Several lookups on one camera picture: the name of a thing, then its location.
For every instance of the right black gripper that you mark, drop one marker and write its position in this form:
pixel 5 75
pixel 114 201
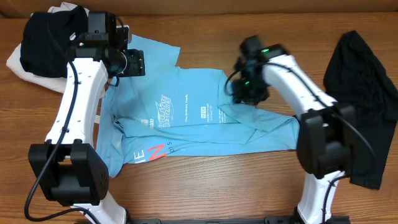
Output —
pixel 239 96

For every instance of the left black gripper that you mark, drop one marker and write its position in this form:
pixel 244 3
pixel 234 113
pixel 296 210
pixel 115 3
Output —
pixel 136 63

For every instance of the light blue printed t-shirt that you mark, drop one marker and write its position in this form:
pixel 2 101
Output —
pixel 172 111

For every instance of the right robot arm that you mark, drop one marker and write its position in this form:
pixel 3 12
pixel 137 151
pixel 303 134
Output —
pixel 327 137

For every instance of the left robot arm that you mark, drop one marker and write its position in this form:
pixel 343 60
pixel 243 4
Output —
pixel 66 166

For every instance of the folded beige garment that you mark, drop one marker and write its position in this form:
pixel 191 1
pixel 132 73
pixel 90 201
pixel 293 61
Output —
pixel 54 84

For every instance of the folded black garment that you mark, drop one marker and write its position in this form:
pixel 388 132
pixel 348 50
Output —
pixel 46 35

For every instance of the black garment on right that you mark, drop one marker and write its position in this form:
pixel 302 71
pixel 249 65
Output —
pixel 355 75

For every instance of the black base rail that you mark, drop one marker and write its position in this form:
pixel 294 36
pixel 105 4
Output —
pixel 211 221

